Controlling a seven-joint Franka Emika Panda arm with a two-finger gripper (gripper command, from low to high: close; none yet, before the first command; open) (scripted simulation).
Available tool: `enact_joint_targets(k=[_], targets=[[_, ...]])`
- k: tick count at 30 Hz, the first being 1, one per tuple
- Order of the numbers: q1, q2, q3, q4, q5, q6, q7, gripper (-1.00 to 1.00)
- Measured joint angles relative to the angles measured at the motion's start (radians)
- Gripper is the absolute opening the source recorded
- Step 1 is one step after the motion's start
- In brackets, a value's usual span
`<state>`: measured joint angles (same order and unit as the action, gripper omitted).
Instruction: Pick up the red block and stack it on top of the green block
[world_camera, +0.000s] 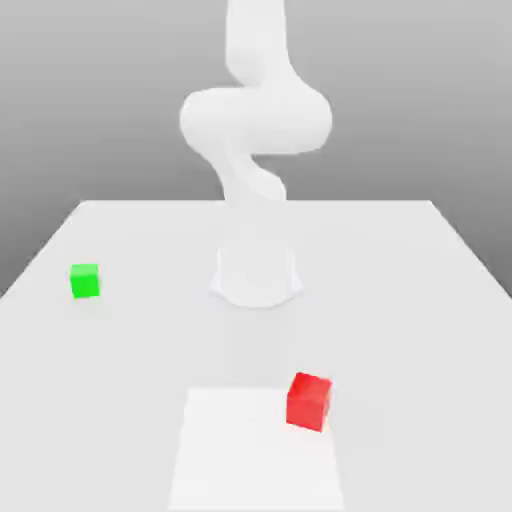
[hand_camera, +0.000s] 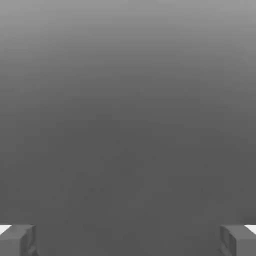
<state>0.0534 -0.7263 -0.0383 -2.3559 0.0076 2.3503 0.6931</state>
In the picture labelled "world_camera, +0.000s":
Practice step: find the small green cube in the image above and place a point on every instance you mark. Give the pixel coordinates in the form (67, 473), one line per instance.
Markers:
(84, 281)

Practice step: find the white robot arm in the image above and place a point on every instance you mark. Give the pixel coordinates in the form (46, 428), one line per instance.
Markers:
(256, 120)

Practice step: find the small red cube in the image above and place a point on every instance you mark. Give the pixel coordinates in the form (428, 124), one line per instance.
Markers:
(308, 402)

